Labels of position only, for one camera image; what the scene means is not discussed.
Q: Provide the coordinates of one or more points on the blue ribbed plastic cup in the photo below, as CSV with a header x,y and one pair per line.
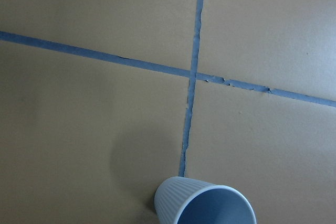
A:
x,y
185,200

